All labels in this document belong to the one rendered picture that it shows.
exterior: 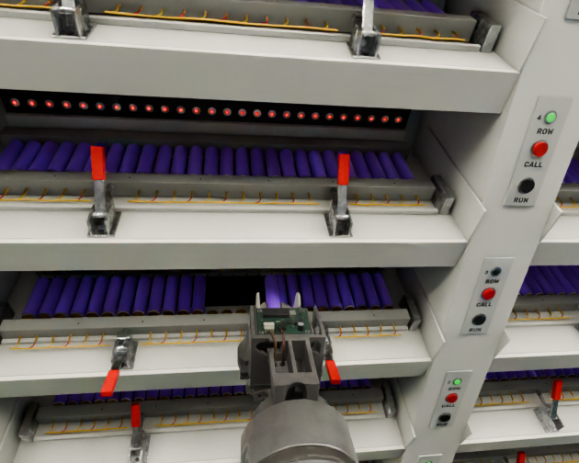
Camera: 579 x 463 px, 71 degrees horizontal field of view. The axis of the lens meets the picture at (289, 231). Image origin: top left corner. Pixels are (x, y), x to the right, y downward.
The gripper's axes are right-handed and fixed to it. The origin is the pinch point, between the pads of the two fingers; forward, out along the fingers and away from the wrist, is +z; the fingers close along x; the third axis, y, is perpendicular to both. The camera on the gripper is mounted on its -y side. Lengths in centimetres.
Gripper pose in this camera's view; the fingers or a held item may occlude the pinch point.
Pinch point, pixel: (274, 314)
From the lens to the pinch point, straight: 54.1
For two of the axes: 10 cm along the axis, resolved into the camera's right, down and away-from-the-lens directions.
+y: 0.6, -9.2, -4.0
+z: -1.1, -4.0, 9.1
